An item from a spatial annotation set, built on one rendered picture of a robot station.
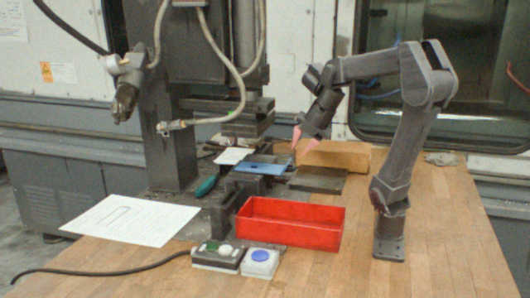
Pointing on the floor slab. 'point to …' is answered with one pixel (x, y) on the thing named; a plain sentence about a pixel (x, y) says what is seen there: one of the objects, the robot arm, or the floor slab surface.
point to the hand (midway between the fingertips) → (297, 150)
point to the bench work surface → (448, 242)
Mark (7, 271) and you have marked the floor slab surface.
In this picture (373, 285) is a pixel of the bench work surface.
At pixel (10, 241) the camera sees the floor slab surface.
